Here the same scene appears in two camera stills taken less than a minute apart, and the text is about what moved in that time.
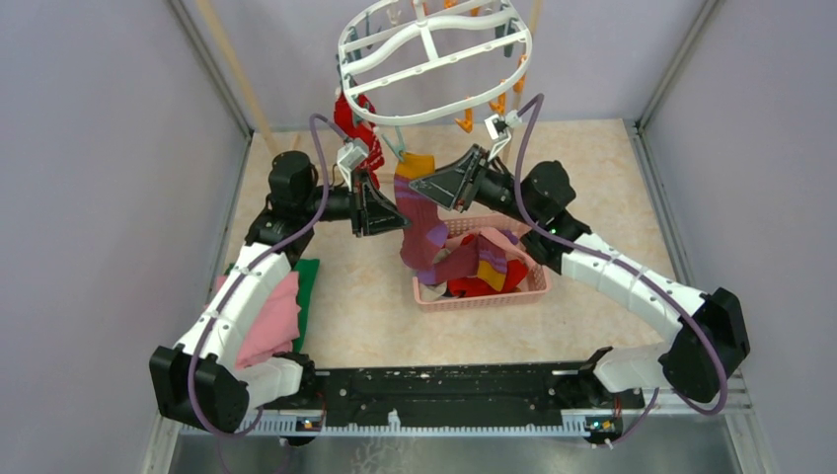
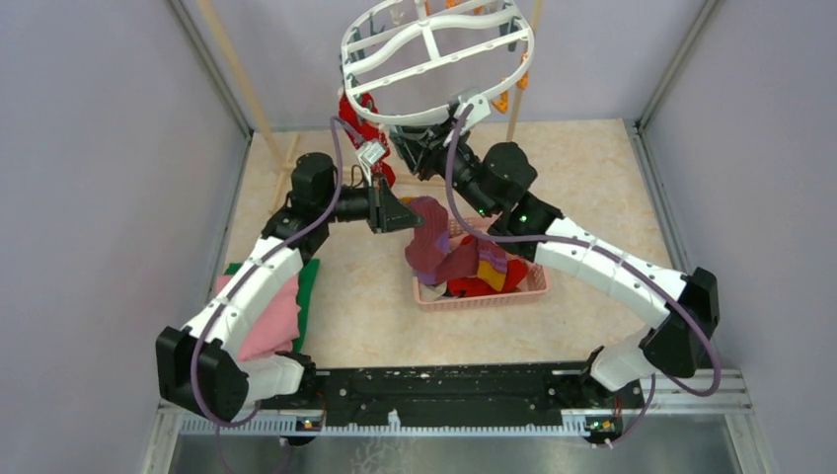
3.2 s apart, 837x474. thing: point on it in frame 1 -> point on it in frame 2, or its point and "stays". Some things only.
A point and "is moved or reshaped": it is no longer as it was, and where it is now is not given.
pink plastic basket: [538, 282] stays
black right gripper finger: [445, 186] -> [414, 143]
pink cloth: [274, 325] stays
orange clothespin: [467, 121] -> [501, 104]
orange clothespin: [498, 105] -> [523, 81]
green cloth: [307, 271] stays
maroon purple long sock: [420, 243] is moved or reshaped
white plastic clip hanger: [416, 61] stays
